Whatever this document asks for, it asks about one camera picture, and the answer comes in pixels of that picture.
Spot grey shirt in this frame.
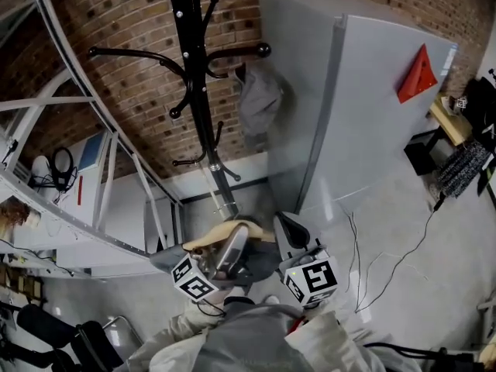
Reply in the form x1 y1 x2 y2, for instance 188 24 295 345
150 215 284 288

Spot black coat rack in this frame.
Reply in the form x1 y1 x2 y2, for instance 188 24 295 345
88 0 272 224

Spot person's left forearm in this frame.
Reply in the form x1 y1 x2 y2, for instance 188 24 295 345
127 294 233 372

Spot light wooden clothes hanger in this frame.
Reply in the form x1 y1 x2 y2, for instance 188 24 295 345
181 164 277 250

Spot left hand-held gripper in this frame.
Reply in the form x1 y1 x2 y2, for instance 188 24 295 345
170 225 253 302

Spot light wooden desk black legs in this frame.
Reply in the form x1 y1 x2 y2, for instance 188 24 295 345
403 94 474 177

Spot white metal shelf rack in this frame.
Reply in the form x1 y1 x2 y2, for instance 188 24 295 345
0 0 187 281

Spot person's right forearm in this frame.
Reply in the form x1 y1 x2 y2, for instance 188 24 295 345
282 298 423 372

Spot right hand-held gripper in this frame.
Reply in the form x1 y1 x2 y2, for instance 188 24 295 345
273 212 339 309

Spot brown wooden crate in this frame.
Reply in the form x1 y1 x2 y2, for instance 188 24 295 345
0 265 43 305

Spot thin dark floor cable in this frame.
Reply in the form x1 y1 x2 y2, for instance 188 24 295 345
340 207 363 305

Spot black floor cable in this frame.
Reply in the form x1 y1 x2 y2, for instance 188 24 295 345
354 191 445 313

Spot white box with blue panel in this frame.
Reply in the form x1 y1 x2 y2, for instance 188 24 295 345
73 132 109 224

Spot chrome tube chair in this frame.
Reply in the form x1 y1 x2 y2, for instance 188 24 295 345
102 315 144 360

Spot brown dried plant bunch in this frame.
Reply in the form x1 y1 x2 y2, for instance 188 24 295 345
0 195 42 239

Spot white floor cable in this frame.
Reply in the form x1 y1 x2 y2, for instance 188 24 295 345
363 252 427 282

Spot grey metal cabinet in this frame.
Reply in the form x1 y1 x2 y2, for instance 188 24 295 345
258 0 458 215

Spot person's torso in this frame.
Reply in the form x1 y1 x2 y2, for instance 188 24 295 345
193 296 311 372

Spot black office chair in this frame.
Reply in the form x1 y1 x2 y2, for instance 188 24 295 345
363 341 496 372
0 304 125 372

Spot pale grey hanging fabric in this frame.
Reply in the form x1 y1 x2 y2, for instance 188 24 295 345
234 64 284 139

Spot black shelf cable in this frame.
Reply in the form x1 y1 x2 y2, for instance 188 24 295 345
0 238 74 277

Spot red triangular paper decoration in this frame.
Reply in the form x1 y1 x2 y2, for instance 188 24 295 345
397 43 439 105

